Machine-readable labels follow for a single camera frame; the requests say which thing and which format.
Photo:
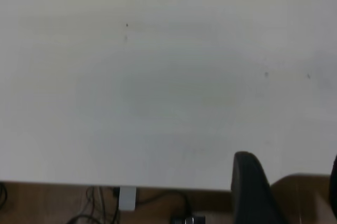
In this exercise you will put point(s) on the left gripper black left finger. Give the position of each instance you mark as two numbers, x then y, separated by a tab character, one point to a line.
250	189

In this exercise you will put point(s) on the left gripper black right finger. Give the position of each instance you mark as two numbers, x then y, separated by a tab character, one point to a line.
333	182

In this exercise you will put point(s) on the white table leg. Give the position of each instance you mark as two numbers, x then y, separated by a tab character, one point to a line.
127	199

